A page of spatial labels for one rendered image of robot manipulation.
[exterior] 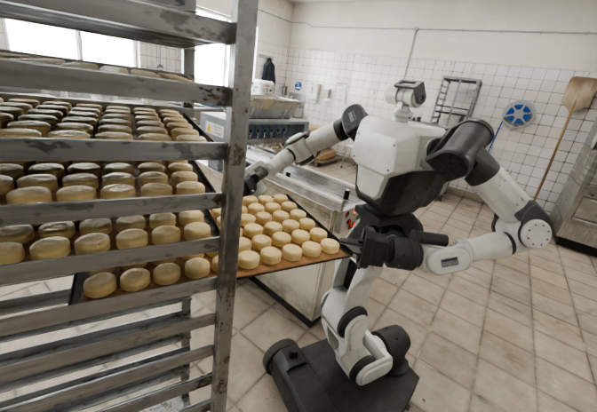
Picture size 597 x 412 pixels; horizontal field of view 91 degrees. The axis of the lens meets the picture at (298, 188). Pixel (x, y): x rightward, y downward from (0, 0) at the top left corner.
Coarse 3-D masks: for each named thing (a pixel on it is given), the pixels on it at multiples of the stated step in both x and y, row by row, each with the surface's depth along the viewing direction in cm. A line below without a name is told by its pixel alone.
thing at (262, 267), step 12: (264, 228) 84; (312, 240) 82; (324, 252) 77; (180, 264) 64; (264, 264) 68; (276, 264) 69; (288, 264) 70; (300, 264) 71; (180, 276) 60; (204, 276) 61; (240, 276) 63; (120, 288) 55; (144, 288) 56; (84, 300) 51
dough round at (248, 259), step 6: (240, 252) 68; (246, 252) 68; (252, 252) 69; (240, 258) 66; (246, 258) 66; (252, 258) 66; (258, 258) 67; (240, 264) 66; (246, 264) 65; (252, 264) 65; (258, 264) 67
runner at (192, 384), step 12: (180, 384) 64; (192, 384) 65; (204, 384) 67; (144, 396) 64; (156, 396) 62; (168, 396) 63; (108, 408) 60; (120, 408) 58; (132, 408) 60; (144, 408) 61
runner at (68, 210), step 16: (0, 208) 38; (16, 208) 39; (32, 208) 40; (48, 208) 41; (64, 208) 41; (80, 208) 42; (96, 208) 43; (112, 208) 44; (128, 208) 46; (144, 208) 47; (160, 208) 48; (176, 208) 49; (192, 208) 50; (208, 208) 52; (0, 224) 39; (16, 224) 39
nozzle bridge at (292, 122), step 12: (204, 120) 189; (216, 120) 180; (252, 120) 187; (264, 120) 195; (276, 120) 203; (288, 120) 212; (300, 120) 222; (216, 132) 182; (252, 132) 197; (300, 132) 225; (252, 144) 194; (216, 168) 189
